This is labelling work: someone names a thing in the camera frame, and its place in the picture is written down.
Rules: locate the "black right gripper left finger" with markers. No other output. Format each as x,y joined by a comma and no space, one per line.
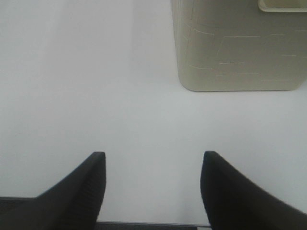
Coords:
72,204

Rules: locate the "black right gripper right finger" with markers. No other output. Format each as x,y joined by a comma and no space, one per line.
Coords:
233,202

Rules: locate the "beige plastic storage basket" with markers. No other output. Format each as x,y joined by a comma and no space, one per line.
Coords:
240,45

